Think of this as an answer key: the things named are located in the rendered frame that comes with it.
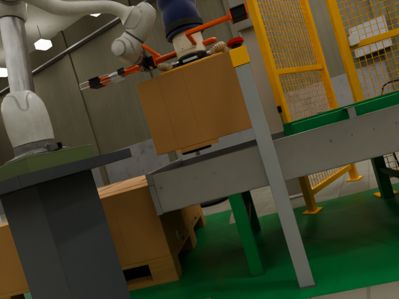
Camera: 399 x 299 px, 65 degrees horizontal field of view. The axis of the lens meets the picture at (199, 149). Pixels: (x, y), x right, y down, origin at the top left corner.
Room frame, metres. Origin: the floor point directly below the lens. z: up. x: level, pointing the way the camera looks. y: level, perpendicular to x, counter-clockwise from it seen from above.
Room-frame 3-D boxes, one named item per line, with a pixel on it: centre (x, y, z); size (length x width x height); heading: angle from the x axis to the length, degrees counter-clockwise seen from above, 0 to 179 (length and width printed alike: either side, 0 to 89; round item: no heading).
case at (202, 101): (1.81, -0.11, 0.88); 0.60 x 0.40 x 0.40; 78
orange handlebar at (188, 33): (1.72, 0.10, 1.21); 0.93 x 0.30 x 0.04; 79
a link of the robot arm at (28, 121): (1.28, 0.63, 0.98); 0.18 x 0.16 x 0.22; 28
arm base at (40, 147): (1.26, 0.61, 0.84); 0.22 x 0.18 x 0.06; 65
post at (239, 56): (1.27, -0.26, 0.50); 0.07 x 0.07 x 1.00; 80
